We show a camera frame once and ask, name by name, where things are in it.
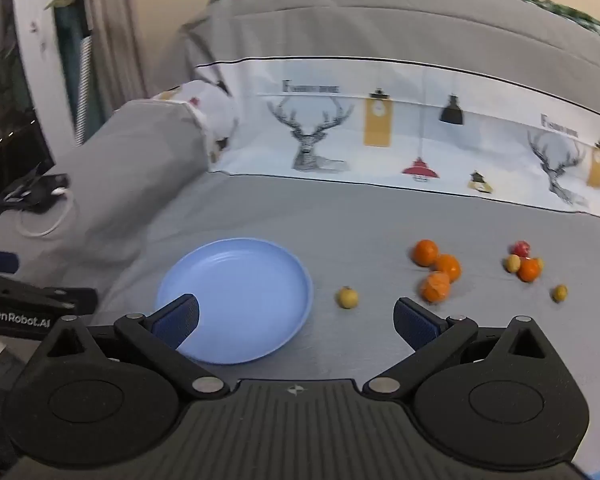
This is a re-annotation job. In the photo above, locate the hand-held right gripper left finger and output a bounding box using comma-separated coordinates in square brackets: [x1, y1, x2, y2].
[45, 294, 231, 401]

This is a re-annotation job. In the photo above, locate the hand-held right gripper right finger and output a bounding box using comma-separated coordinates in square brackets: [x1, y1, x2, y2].
[362, 297, 553, 402]

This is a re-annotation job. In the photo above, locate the small wrinkled plastic-wrapped orange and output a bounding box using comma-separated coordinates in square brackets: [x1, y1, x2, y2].
[420, 272, 452, 304]

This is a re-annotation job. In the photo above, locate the large plastic-wrapped orange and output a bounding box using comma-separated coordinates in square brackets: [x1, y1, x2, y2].
[434, 254, 462, 282]

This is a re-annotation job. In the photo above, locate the blue plastic plate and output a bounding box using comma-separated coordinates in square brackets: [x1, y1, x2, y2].
[155, 238, 314, 366]

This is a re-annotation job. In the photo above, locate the black clip stand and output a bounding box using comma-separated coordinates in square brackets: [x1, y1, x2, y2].
[0, 162, 43, 207]

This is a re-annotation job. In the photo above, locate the bare orange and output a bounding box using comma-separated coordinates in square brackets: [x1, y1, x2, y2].
[412, 239, 440, 267]
[517, 258, 542, 283]

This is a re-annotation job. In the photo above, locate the grey bed sheet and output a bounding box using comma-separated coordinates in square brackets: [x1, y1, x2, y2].
[0, 170, 600, 480]

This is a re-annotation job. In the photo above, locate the dark furniture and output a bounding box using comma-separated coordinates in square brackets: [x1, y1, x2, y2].
[0, 0, 56, 241]

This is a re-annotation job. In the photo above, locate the grey pillow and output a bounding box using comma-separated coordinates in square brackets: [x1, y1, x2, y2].
[30, 80, 241, 281]

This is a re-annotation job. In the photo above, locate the teal curtain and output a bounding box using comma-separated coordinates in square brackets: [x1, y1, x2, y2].
[47, 0, 106, 146]

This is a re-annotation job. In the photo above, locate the grey quilt with deer print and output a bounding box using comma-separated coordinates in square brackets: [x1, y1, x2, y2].
[150, 0, 600, 222]

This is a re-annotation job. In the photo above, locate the white charging cable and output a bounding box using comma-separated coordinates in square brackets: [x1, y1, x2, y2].
[15, 187, 76, 239]

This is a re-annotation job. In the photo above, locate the white frame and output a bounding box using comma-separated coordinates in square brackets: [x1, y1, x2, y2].
[10, 0, 79, 162]

